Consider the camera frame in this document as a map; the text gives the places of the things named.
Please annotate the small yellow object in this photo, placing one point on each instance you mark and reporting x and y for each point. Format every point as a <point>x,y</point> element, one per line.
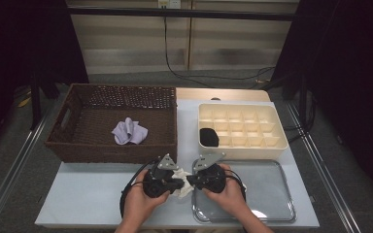
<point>23,102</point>

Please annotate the cream divided storage box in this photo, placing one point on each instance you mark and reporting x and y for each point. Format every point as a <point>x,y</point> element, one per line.
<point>249,127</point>

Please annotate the black metal stand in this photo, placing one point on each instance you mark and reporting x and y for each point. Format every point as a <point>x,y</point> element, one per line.
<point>303,103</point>
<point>35,106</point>

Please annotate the clear plastic box lid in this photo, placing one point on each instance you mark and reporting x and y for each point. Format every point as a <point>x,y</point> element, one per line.
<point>268,194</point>

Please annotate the lilac sock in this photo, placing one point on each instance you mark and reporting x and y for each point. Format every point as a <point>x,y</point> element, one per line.
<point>129,132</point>

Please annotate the black horizontal bar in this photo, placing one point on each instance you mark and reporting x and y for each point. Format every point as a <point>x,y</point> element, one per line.
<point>175,13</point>

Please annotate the person's left hand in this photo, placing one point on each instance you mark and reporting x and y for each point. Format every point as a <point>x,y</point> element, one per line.
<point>137,210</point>

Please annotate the black sock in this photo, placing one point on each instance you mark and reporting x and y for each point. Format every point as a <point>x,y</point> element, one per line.
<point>209,137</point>

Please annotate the person's right hand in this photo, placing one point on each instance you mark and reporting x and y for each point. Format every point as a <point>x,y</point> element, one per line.
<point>231,197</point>

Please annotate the black curtain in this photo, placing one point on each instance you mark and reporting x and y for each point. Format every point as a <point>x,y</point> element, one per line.
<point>353,64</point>
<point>19,39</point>

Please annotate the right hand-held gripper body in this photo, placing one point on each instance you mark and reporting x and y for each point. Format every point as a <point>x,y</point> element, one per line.
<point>212,178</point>

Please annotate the white sock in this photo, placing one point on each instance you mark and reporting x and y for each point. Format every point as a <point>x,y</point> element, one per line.
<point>183,192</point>

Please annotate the dark table grommet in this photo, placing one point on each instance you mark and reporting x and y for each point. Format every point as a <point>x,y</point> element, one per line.
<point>215,98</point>

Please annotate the aluminium floor rail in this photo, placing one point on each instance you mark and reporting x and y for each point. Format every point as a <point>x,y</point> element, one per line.
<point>322,161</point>
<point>18,161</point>

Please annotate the brown wicker basket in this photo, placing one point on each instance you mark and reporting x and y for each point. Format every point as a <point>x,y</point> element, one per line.
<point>84,149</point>

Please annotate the white wall socket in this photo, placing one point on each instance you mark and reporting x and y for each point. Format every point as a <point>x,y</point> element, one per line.
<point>170,3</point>

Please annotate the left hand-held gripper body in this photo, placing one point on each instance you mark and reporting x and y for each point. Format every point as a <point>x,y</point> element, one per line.
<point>158,184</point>

